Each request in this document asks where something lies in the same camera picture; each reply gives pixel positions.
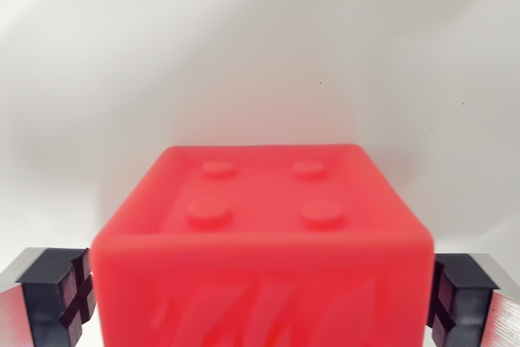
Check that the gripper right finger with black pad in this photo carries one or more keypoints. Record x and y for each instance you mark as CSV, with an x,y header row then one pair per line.
x,y
471,298

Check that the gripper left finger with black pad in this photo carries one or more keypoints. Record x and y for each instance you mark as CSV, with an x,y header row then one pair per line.
x,y
40,302

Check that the red soft toy cube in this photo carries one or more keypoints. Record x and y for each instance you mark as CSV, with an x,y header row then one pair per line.
x,y
260,274

